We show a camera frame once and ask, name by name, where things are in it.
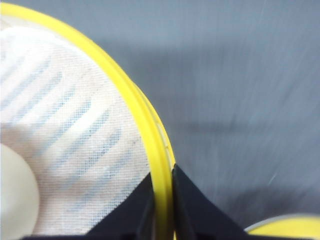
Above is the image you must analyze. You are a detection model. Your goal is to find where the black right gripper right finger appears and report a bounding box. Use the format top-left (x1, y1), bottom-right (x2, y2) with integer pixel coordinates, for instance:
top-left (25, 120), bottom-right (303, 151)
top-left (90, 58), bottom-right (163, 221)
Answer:
top-left (172, 164), bottom-right (250, 240)

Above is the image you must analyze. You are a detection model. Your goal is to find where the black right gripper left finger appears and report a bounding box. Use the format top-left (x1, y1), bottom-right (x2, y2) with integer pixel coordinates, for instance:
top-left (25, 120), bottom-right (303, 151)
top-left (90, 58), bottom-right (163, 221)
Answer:
top-left (86, 174), bottom-right (155, 240)

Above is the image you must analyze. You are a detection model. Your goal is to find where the bamboo steamer basket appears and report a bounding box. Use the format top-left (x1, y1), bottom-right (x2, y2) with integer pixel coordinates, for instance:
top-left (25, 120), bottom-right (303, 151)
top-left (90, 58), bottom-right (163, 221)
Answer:
top-left (0, 2), bottom-right (175, 240)

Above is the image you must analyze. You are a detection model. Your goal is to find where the woven bamboo steamer lid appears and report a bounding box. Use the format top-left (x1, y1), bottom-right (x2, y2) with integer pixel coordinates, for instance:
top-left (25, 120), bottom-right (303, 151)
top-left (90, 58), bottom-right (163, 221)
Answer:
top-left (244, 213), bottom-right (320, 240)

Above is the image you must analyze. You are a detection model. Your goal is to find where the white steamed bun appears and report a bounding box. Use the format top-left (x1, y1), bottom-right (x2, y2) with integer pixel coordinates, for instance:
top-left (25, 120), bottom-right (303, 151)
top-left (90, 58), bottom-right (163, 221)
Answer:
top-left (0, 144), bottom-right (40, 240)

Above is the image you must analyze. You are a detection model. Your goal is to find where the white steamer liner cloth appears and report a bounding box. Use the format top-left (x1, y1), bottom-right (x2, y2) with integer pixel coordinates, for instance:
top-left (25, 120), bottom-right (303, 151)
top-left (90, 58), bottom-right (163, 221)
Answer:
top-left (0, 15), bottom-right (150, 236)

